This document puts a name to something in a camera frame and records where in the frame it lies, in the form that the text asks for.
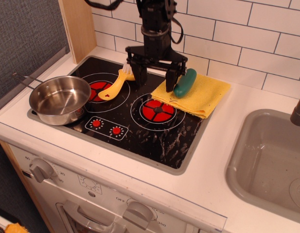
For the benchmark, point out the stainless steel pot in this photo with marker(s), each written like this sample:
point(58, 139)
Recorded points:
point(59, 100)

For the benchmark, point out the yellow dish brush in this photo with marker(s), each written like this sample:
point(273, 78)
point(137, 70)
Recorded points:
point(124, 74)

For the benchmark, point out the green toy cucumber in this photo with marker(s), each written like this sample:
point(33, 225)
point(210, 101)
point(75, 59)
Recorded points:
point(185, 83)

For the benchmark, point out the oven door handle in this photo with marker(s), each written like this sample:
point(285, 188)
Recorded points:
point(81, 222)

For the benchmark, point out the black toy stovetop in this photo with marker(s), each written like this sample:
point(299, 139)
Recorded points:
point(153, 133)

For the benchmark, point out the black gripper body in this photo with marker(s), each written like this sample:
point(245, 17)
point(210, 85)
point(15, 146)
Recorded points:
point(157, 53)

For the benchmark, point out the grey toy sink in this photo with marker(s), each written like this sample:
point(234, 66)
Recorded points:
point(264, 168)

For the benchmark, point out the orange object at corner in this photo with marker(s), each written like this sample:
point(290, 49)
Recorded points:
point(15, 228)

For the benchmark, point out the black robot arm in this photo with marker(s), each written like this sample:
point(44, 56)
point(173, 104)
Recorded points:
point(157, 15)

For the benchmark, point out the grey timer knob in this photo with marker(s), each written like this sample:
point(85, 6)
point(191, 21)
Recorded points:
point(40, 169)

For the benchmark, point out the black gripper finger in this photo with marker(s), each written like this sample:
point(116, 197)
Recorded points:
point(171, 78)
point(140, 73)

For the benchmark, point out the left red stove knob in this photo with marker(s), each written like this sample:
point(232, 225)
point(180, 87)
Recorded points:
point(96, 123)

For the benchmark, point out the wooden side panel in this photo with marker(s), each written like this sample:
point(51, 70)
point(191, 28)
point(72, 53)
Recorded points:
point(79, 27)

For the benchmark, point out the red stove knob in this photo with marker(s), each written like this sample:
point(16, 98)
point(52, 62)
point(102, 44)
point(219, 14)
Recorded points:
point(116, 131)
point(96, 123)

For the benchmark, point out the right red stove knob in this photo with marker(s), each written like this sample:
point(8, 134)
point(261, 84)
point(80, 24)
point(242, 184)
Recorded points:
point(116, 131)

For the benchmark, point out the yellow cloth napkin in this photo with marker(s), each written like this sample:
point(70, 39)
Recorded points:
point(200, 101)

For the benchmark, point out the grey oven knob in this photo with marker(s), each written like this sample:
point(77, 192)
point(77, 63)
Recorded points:
point(138, 214)

